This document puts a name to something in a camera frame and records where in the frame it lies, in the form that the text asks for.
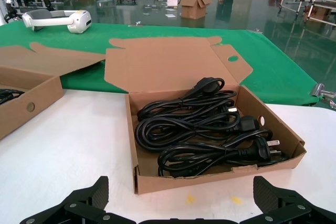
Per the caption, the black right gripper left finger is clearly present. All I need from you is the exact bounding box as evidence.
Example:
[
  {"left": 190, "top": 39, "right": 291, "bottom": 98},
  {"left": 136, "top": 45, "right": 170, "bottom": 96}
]
[{"left": 19, "top": 175, "right": 135, "bottom": 224}]

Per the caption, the open cardboard shipping carton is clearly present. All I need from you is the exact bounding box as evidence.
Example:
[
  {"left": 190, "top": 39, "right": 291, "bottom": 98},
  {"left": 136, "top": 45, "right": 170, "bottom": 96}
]
[{"left": 177, "top": 0, "right": 212, "bottom": 20}]

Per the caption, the white VR headset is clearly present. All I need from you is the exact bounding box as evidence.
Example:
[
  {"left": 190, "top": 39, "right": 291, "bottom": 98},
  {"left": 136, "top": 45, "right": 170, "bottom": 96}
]
[{"left": 22, "top": 8, "right": 92, "bottom": 35}]

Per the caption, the metal table clamp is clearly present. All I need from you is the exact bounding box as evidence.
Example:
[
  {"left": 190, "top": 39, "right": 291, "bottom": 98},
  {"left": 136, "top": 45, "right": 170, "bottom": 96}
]
[{"left": 310, "top": 83, "right": 336, "bottom": 110}]

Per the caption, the brown cardboard box intact edge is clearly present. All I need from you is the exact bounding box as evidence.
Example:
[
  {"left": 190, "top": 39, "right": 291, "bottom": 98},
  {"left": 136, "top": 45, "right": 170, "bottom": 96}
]
[{"left": 104, "top": 36, "right": 307, "bottom": 196}]

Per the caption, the green table cloth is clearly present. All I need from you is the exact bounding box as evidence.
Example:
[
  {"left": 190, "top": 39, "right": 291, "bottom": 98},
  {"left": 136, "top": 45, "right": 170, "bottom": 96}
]
[{"left": 0, "top": 21, "right": 323, "bottom": 105}]

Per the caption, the cardboard box with torn edge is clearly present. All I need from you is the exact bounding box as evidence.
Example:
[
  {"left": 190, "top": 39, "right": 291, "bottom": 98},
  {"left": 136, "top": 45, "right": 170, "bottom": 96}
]
[{"left": 0, "top": 41, "right": 106, "bottom": 141}]

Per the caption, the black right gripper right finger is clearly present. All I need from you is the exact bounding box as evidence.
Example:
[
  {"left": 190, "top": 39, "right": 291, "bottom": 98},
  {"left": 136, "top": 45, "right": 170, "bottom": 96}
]
[{"left": 239, "top": 175, "right": 336, "bottom": 224}]

